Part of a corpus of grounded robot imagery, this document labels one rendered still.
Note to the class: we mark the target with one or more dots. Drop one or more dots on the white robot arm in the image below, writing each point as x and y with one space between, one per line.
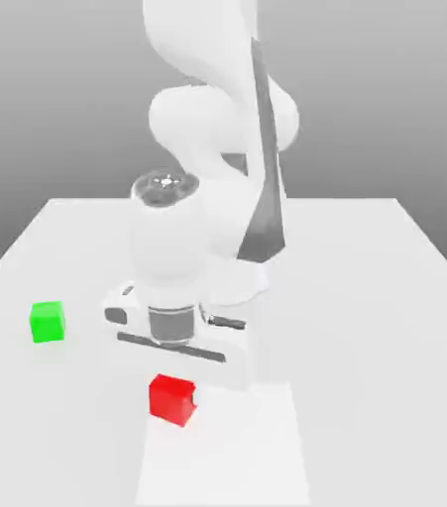
191 130

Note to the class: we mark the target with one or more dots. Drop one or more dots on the small green cube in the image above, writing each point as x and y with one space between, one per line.
47 323

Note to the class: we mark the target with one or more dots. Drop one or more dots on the small red cube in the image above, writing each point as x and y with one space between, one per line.
167 398

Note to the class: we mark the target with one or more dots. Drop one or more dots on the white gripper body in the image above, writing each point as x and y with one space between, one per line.
231 368

